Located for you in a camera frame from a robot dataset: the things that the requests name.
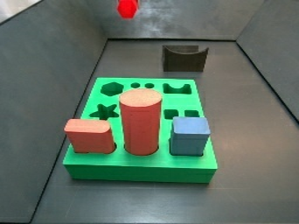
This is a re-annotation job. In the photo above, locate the blue square block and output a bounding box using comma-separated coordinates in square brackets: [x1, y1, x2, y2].
[169, 116, 210, 157]

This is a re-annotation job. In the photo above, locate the black curved cradle holder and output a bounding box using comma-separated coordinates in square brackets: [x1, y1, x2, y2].
[162, 45, 209, 72]

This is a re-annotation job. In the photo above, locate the red rounded rectangular block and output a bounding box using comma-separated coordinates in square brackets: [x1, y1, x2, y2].
[64, 119, 116, 154]

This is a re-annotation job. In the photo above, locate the green shape sorter board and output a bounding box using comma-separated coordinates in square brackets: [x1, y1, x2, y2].
[62, 78, 217, 183]

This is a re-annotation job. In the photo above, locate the red hexagon prism block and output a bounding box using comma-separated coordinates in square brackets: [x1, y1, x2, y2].
[116, 0, 138, 19]

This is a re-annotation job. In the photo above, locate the tall red cylinder block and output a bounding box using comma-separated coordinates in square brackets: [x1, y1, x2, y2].
[118, 88, 162, 156]

